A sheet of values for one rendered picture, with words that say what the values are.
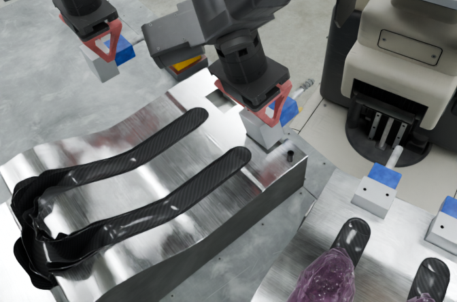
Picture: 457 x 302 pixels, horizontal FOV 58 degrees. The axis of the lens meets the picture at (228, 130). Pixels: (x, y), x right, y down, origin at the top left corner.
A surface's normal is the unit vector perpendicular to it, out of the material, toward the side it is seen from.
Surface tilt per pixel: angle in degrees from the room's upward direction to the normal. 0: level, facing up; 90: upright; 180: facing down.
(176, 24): 42
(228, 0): 68
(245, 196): 3
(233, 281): 0
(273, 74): 13
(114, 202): 28
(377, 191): 0
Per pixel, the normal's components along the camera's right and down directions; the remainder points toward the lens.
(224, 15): -0.76, 0.26
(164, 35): -0.17, 0.07
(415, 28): -0.34, -0.18
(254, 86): -0.28, -0.61
